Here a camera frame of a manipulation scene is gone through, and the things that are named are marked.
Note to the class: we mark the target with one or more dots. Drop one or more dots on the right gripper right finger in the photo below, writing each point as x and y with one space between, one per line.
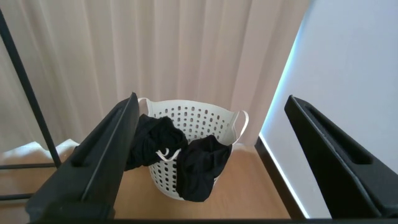
335 174

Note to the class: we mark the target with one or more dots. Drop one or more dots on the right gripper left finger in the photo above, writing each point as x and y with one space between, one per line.
93 174

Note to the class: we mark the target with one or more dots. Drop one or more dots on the black clothes rack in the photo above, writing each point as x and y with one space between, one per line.
28 90

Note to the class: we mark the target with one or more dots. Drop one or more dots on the white laundry basket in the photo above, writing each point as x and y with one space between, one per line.
199 116

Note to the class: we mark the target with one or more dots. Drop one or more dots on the black garment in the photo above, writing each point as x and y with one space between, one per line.
199 168

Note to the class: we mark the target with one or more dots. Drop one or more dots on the beige curtain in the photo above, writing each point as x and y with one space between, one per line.
155 46

